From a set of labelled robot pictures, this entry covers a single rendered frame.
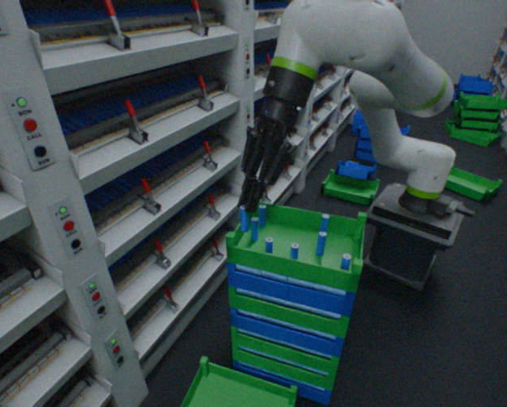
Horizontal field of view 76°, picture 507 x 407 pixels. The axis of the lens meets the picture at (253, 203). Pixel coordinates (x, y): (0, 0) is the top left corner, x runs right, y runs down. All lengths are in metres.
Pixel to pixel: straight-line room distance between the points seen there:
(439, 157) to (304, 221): 0.61
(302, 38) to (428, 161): 0.80
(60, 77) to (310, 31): 0.42
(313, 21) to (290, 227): 0.50
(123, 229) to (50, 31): 0.41
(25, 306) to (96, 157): 0.30
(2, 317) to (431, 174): 1.27
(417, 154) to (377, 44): 0.79
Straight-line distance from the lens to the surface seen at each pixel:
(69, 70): 0.65
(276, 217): 0.91
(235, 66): 1.08
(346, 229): 0.89
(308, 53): 0.66
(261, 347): 1.00
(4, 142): 0.60
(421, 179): 1.35
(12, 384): 0.86
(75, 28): 0.74
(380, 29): 0.60
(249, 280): 0.81
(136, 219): 0.85
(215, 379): 1.17
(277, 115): 0.66
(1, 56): 0.59
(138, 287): 0.94
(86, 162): 0.71
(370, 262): 1.55
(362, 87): 1.04
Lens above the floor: 1.02
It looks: 33 degrees down
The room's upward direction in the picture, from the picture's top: straight up
